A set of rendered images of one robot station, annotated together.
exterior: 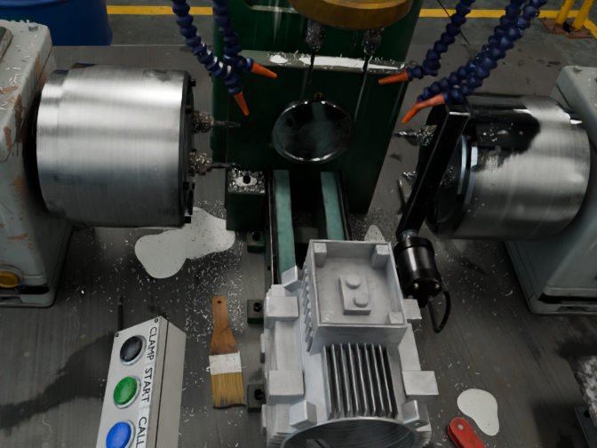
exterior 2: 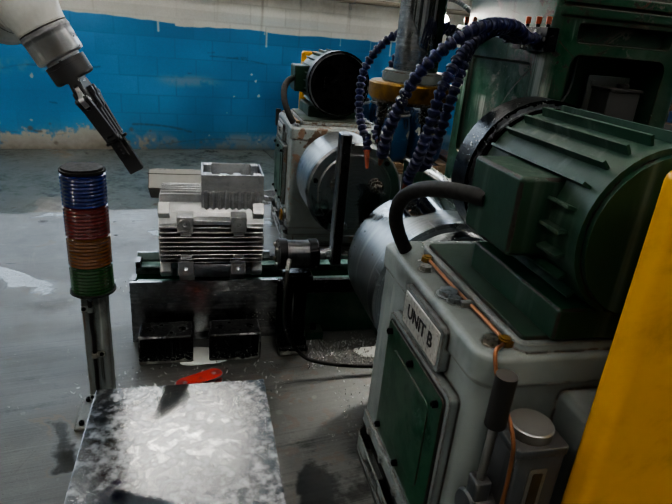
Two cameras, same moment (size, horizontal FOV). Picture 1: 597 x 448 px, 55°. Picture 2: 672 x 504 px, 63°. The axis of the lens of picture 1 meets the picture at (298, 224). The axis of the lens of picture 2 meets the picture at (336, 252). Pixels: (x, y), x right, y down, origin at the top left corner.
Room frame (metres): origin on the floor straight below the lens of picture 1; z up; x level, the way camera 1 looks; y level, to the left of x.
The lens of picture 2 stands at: (0.56, -1.16, 1.42)
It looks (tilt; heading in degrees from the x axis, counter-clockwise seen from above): 22 degrees down; 87
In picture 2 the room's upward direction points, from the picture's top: 5 degrees clockwise
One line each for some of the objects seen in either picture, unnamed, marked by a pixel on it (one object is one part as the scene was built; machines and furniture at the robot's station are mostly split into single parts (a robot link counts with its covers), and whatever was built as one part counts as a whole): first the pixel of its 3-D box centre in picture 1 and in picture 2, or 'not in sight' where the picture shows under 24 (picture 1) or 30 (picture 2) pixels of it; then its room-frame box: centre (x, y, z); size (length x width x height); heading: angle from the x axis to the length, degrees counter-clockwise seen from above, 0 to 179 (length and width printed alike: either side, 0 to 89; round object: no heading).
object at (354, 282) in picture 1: (350, 298); (231, 186); (0.40, -0.08, 1.11); 0.12 x 0.11 x 0.07; 11
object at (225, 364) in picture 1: (223, 348); not in sight; (0.47, 0.08, 0.80); 0.21 x 0.05 x 0.01; 18
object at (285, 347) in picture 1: (339, 366); (211, 229); (0.36, -0.09, 1.02); 0.20 x 0.19 x 0.19; 11
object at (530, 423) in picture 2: not in sight; (506, 447); (0.76, -0.75, 1.07); 0.08 x 0.07 x 0.20; 12
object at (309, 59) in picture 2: not in sight; (314, 118); (0.56, 0.60, 1.16); 0.33 x 0.26 x 0.42; 102
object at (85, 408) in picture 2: not in sight; (94, 301); (0.25, -0.41, 1.01); 0.08 x 0.08 x 0.42; 12
